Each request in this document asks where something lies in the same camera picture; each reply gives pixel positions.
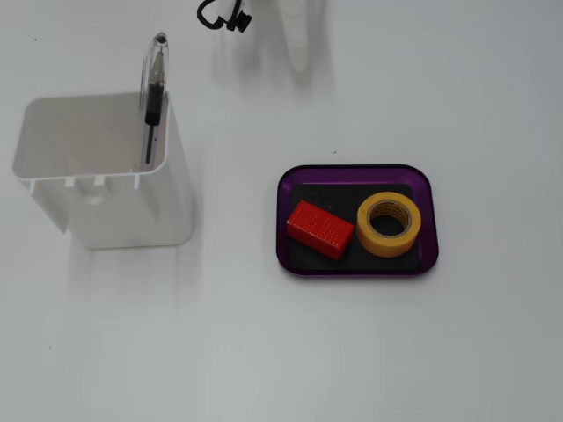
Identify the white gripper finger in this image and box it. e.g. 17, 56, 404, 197
276, 0, 311, 74

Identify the red rectangular block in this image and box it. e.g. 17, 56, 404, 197
285, 200, 355, 261

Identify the purple metal tray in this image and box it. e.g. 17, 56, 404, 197
275, 164, 440, 279

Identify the clear ballpoint pen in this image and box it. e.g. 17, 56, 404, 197
138, 31, 172, 166

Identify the black tray mat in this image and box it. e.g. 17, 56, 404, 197
289, 182, 421, 272

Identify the yellow masking tape roll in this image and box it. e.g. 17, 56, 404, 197
355, 191, 422, 259

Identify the white plastic container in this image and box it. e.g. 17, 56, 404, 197
11, 91, 196, 251

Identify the black cable clip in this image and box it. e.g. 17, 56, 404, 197
195, 0, 253, 33

